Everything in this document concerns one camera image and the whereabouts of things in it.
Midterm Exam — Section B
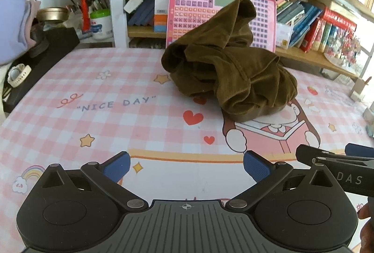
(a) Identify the orange white box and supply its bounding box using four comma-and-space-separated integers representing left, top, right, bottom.
153, 0, 169, 32

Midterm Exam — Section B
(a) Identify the white wristwatch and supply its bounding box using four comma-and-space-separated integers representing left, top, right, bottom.
8, 63, 32, 88

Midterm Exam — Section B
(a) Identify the red orange tool handle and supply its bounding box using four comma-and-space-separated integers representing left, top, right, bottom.
80, 0, 91, 32

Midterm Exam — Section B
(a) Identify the white green-lid pen jar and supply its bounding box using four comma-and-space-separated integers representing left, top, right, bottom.
89, 8, 113, 41

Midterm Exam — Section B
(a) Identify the red book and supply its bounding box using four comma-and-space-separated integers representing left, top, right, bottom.
299, 7, 357, 53

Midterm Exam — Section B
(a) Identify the lavender folded cloth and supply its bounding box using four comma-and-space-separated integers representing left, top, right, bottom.
0, 0, 41, 65

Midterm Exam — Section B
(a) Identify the pink checkered tablecloth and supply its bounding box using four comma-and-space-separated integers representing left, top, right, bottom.
1, 48, 373, 252

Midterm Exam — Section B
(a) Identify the person's right hand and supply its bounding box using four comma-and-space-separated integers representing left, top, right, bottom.
358, 204, 373, 253

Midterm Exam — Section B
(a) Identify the brass bowl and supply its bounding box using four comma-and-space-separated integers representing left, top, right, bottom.
36, 7, 69, 22

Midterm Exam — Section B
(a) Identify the brown corduroy garment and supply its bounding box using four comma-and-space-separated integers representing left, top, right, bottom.
161, 0, 297, 122

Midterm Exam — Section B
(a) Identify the pink learning tablet toy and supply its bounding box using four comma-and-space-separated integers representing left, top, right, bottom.
166, 0, 276, 52

